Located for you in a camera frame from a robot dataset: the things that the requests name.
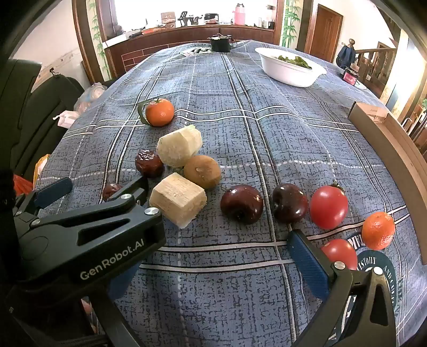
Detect small leafless tangerine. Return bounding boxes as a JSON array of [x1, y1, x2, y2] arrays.
[[362, 211, 396, 251]]

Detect black cup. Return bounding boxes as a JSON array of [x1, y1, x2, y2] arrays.
[[209, 34, 234, 53]]

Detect tangerine with green leaf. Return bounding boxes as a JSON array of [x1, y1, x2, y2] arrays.
[[137, 98, 175, 127]]

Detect dark blue jacket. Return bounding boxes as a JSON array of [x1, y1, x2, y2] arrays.
[[335, 45, 357, 69]]

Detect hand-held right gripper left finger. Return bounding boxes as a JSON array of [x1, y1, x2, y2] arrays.
[[88, 264, 146, 347]]

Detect bamboo wall sticker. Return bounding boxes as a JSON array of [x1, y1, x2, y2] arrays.
[[88, 0, 110, 72], [281, 0, 302, 47]]

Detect wrinkly round red date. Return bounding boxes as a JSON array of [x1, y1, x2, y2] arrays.
[[135, 150, 165, 178]]

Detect red tomato with calyx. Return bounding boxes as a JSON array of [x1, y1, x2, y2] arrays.
[[310, 181, 349, 230]]

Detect octagonal peeled sugarcane piece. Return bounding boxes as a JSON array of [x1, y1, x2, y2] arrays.
[[156, 125, 203, 168]]

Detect red tomato without calyx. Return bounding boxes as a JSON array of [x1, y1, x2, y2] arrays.
[[320, 239, 358, 271]]

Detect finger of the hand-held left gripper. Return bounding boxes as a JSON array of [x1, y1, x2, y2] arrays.
[[43, 176, 167, 249], [13, 177, 73, 229]]

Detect orange bag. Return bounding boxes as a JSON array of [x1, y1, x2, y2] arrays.
[[33, 153, 50, 184]]

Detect wooden stair railing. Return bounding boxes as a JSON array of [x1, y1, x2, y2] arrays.
[[354, 40, 401, 97]]

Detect smooth oval red date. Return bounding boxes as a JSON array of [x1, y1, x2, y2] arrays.
[[102, 183, 123, 202]]

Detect white bowl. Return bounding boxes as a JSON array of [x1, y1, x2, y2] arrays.
[[255, 47, 327, 88]]

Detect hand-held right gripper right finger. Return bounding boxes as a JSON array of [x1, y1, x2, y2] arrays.
[[287, 229, 398, 347]]

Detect green leafy vegetables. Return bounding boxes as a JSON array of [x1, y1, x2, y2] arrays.
[[278, 55, 312, 70]]

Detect plastic bag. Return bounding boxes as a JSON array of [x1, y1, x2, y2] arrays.
[[74, 83, 108, 112]]

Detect black chair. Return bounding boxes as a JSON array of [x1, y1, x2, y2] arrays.
[[0, 59, 85, 182]]

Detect wooden chair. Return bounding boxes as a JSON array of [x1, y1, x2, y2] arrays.
[[400, 100, 427, 151]]

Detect wooden sideboard counter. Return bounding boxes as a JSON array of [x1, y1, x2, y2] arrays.
[[100, 23, 277, 79]]

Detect cardboard box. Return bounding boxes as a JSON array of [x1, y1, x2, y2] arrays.
[[347, 102, 427, 234]]

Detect wooden door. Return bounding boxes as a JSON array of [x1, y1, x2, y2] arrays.
[[309, 4, 343, 62]]

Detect blue plaid tablecloth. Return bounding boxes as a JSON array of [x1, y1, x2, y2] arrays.
[[33, 39, 427, 347]]

